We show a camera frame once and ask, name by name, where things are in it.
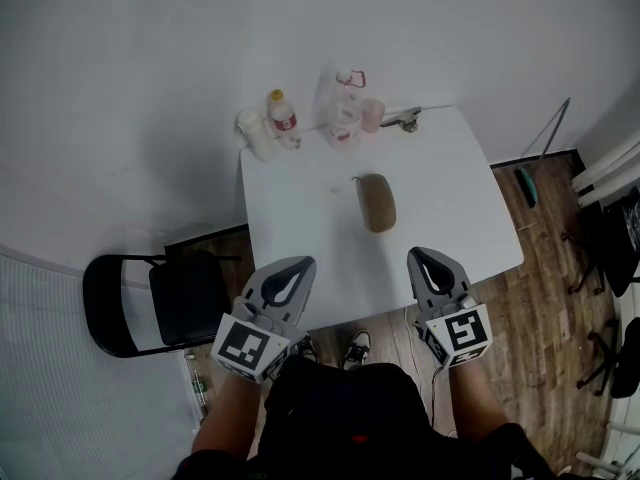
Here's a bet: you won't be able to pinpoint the dark metal tool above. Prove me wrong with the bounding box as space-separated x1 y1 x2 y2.
379 107 423 133

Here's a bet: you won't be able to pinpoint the person's left forearm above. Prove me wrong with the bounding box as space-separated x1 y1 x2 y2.
191 371 267 463

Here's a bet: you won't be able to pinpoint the red label water bottle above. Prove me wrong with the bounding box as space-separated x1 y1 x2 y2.
266 88 303 152

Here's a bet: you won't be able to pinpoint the white floor cable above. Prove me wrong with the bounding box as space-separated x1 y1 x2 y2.
403 309 422 352

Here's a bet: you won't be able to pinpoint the pink cup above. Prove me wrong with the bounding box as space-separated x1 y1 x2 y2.
361 97 387 134

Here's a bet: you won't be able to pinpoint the large clear plastic jug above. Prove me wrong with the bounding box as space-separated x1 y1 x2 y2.
313 68 370 154

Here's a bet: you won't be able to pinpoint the broom with green head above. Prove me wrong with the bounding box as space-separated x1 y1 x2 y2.
515 97 572 209

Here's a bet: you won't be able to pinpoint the person's right forearm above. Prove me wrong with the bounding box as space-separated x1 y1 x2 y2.
446 362 512 442

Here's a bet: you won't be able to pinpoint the person's black clothing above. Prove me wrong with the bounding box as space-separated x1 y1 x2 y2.
171 356 557 480

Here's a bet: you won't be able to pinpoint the green label bottle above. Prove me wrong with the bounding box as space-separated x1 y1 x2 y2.
183 349 210 420

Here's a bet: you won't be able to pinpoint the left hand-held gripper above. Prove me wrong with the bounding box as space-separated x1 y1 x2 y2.
211 256 317 385

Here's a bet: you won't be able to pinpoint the black folding chair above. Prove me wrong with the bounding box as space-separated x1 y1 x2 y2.
81 249 242 360

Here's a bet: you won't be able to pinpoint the person's right shoe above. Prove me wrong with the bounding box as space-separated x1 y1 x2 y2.
339 328 374 370

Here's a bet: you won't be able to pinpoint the white cup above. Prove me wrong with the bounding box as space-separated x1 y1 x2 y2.
235 107 277 162

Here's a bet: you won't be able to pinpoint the white vertical pipes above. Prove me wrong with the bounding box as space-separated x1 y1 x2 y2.
570 139 640 208

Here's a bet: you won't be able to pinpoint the black floor cable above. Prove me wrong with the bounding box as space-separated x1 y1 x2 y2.
428 365 446 432

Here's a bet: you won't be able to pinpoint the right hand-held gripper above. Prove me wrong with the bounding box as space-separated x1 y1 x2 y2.
407 246 491 370

